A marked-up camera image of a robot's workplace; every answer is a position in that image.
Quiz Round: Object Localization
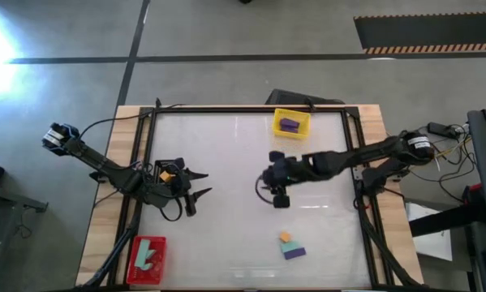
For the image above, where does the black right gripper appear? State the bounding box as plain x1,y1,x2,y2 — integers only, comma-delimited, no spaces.
260,150,309,209

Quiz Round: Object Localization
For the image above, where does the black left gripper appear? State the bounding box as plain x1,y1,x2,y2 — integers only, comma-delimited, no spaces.
144,157,213,218

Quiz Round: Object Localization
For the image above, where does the long teal block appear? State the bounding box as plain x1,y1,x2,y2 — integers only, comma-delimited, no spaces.
134,238,153,269

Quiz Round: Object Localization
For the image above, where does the black plastic basket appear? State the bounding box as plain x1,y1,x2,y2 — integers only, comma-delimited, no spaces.
153,158,185,196

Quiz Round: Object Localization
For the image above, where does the yellow plastic basket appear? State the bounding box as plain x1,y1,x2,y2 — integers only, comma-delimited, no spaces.
271,107,312,140

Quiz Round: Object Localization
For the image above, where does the black case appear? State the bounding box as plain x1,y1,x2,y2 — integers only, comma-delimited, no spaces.
264,88,346,106

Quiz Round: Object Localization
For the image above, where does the red plastic basket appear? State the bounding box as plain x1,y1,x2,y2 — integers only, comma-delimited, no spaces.
125,235,168,286

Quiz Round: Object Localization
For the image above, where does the white paper sheet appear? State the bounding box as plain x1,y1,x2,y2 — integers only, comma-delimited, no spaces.
404,202,454,262

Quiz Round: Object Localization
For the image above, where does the black power adapter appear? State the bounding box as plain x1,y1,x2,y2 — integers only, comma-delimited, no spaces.
427,122,457,137

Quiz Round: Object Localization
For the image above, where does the grey metal stand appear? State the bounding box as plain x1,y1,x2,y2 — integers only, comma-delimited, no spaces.
0,182,49,214

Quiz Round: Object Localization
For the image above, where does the dark side table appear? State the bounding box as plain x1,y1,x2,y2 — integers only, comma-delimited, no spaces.
467,108,486,229

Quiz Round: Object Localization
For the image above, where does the black hazard striped mat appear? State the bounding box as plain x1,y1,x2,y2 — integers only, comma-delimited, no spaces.
353,11,486,55

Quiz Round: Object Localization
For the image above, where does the right gripper cable loop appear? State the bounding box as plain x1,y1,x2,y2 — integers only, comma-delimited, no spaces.
255,176,274,204

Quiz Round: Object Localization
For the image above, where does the gripper cable loop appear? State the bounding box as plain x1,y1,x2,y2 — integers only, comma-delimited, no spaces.
255,176,274,204
159,196,185,222

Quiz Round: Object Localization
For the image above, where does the left gripper cable loop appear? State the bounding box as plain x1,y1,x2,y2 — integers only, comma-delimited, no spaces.
159,196,185,222

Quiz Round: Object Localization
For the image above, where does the black aluminium table frame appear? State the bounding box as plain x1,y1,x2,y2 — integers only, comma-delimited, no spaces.
74,97,424,291

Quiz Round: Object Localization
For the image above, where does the long black left arm cable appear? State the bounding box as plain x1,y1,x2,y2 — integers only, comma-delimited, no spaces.
79,103,187,141

